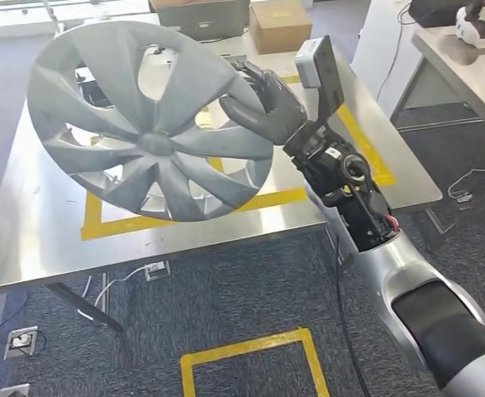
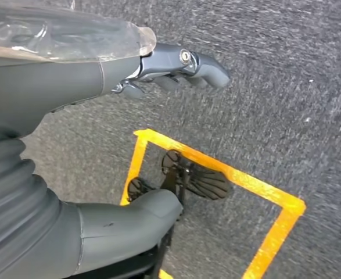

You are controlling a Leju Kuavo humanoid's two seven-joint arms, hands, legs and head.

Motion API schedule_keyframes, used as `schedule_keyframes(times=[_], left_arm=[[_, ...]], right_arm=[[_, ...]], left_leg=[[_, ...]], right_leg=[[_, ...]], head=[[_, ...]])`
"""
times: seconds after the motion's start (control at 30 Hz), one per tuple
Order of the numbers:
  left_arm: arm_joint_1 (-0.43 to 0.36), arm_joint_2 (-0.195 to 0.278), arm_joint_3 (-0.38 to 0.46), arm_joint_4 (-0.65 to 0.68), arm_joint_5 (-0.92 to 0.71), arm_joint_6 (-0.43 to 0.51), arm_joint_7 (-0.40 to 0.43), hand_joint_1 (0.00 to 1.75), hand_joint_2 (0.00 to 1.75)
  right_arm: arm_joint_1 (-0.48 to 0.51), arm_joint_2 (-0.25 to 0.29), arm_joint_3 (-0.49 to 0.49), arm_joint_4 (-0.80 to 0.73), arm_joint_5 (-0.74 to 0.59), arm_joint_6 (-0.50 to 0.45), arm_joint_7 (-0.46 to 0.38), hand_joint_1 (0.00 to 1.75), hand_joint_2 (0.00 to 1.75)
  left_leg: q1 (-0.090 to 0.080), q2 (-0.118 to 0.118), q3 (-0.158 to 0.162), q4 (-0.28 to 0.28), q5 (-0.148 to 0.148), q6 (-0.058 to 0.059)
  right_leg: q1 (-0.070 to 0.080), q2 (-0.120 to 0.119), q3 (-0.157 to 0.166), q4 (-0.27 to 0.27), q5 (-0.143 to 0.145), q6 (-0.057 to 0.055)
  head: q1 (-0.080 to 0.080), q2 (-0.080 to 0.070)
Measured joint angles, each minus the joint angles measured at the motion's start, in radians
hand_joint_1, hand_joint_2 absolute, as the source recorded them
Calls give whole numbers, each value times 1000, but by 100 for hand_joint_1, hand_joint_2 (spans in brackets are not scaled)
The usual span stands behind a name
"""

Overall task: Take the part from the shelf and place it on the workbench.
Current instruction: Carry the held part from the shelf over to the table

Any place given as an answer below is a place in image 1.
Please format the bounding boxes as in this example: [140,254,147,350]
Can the light workbench with yellow tape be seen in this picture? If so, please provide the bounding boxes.
[0,11,443,332]

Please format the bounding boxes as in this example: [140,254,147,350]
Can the brown cardboard box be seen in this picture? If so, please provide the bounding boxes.
[249,0,313,55]

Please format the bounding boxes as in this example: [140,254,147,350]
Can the black remote controller on stand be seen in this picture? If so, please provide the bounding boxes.
[74,65,115,108]

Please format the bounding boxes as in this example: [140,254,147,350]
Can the white VR headset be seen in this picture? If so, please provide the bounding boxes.
[455,0,485,46]

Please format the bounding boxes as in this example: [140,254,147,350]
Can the black bag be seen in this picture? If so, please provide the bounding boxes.
[408,0,470,28]

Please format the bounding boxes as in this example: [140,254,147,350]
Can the grey laptop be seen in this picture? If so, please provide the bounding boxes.
[159,0,251,43]

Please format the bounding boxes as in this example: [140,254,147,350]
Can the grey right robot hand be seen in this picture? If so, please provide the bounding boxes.
[219,57,309,146]

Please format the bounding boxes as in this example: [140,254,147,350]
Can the white floor cable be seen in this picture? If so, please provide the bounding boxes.
[76,265,157,323]

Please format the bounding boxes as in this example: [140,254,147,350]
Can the silver wheel hubcap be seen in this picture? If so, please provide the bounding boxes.
[27,21,274,223]

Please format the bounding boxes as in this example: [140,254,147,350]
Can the yellow workbench tape marking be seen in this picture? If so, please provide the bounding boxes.
[80,74,396,242]

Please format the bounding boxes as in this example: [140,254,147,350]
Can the white cabinet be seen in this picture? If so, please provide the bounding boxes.
[351,0,424,119]

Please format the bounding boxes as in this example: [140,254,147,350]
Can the grey metal frame table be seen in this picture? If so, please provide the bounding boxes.
[390,24,485,253]

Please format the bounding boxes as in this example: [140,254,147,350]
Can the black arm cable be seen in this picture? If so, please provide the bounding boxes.
[335,235,371,397]

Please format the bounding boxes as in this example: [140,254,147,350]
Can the grey floor cable with adapter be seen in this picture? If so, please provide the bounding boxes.
[447,166,485,205]

